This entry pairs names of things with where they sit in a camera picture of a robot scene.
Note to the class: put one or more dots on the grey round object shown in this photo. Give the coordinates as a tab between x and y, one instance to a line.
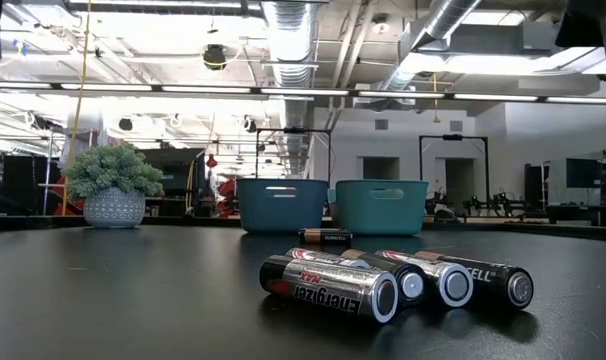
445	215

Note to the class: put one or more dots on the black background robot arm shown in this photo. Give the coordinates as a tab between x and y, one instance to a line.
435	200
498	202

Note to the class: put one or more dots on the grey wall vent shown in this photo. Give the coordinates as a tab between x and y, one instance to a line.
456	125
381	124

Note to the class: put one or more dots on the black gantry frame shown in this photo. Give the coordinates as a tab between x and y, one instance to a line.
453	136
293	130

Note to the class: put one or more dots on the black monitor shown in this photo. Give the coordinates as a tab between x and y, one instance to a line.
583	173

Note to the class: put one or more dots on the dark background screen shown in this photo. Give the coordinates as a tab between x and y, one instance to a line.
168	170

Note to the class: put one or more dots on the white ceiling light strip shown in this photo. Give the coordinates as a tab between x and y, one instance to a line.
580	100
400	94
493	97
205	89
303	92
108	87

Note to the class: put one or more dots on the black copper Duracell battery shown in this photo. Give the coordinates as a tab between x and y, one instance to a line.
518	289
410	285
328	237

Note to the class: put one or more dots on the grey rectangular air duct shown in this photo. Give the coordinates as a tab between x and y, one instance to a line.
483	37

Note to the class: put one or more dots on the blue plastic bin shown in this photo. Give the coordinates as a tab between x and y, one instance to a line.
283	215

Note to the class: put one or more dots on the black background cabinets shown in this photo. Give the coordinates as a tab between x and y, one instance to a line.
13	185

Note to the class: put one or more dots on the green plant in grey pot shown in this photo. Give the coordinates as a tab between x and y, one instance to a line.
113	190

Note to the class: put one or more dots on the red hanging lantern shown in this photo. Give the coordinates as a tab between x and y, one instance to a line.
211	161

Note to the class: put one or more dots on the silver Energizer battery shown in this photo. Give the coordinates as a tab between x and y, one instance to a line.
323	256
455	285
333	287

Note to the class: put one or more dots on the black tall cabinet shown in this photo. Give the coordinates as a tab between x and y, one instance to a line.
533	182

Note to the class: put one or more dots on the red background machine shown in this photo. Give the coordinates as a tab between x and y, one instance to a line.
228	195

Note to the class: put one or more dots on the black hanging dome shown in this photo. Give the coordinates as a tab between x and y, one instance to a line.
126	124
214	56

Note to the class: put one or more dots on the yellow hanging pendant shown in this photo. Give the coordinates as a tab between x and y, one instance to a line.
436	117

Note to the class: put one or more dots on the teal plastic bin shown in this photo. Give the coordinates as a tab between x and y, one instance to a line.
378	217

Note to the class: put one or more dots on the round silver air duct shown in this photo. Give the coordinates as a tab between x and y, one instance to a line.
433	30
290	50

